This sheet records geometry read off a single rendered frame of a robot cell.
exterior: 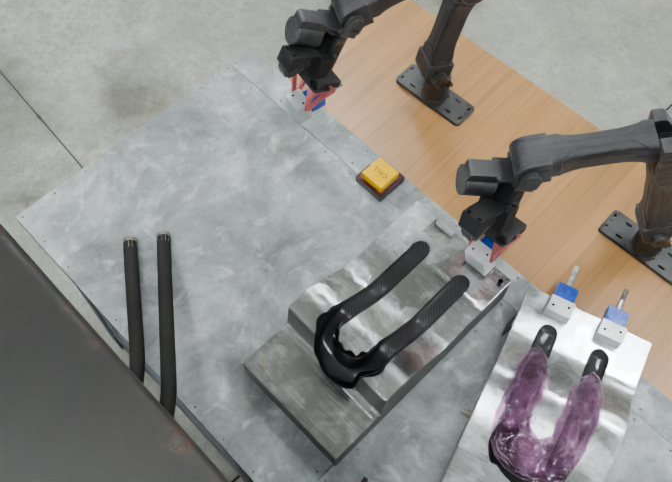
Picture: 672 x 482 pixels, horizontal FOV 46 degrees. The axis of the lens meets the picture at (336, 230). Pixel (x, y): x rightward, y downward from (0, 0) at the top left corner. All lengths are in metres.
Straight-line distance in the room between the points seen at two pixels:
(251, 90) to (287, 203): 0.33
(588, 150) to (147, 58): 2.07
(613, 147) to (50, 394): 1.18
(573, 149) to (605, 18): 2.00
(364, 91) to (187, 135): 0.44
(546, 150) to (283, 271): 0.63
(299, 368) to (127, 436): 1.21
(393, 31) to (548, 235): 0.67
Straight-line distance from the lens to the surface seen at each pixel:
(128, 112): 3.00
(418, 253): 1.64
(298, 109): 1.74
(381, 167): 1.79
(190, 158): 1.87
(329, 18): 1.63
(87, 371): 0.37
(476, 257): 1.58
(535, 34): 3.25
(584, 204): 1.88
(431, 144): 1.88
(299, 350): 1.57
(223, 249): 1.74
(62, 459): 0.37
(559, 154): 1.41
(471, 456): 1.49
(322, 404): 1.54
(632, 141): 1.43
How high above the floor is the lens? 2.35
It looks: 62 degrees down
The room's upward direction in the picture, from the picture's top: 1 degrees clockwise
